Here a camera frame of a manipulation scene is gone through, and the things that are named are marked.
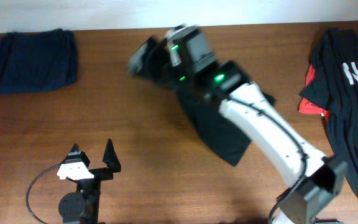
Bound black shorts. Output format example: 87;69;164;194
175;86;276;167

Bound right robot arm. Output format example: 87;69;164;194
127;24;347;223

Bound black printed t-shirt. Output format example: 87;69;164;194
300;28;358;197

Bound red garment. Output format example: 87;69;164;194
298;65;330;122

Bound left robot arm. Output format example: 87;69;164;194
57;139;121;224

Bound folded navy blue garment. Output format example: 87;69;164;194
0;29;78;95

